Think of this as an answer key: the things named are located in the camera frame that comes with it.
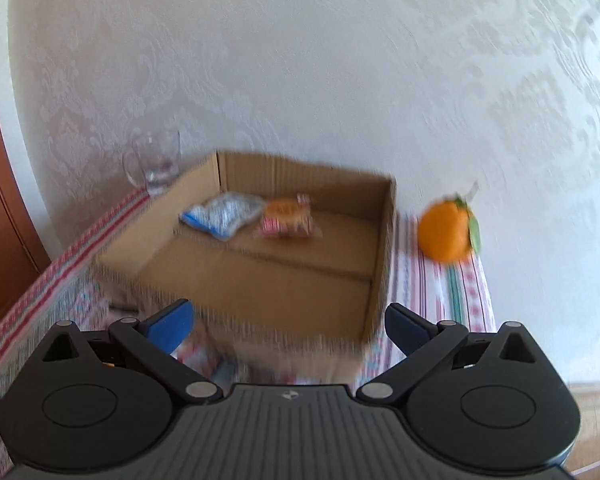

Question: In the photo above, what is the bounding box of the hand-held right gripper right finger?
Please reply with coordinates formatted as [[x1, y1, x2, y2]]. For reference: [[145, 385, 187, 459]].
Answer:
[[355, 302, 557, 404]]

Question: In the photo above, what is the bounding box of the white and blue snack packet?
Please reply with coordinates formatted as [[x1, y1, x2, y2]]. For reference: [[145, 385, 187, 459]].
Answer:
[[180, 192, 267, 242]]

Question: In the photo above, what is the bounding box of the cardboard box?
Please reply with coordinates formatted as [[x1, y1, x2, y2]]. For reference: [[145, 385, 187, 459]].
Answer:
[[96, 150, 398, 357]]

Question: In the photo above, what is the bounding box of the clear glass mug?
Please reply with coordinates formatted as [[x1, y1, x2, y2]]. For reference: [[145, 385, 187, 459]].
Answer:
[[122, 130, 182, 197]]

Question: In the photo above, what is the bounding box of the orange fruit with leaf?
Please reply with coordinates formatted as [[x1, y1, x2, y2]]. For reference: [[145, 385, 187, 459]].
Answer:
[[418, 182, 481, 264]]

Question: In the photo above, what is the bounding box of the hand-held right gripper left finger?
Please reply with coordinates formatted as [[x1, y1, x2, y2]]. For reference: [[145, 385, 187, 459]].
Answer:
[[41, 298, 224, 404]]

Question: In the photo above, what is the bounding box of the clear packet of brown cookies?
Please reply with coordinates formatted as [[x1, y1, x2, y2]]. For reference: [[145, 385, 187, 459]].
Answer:
[[253, 194, 315, 239]]

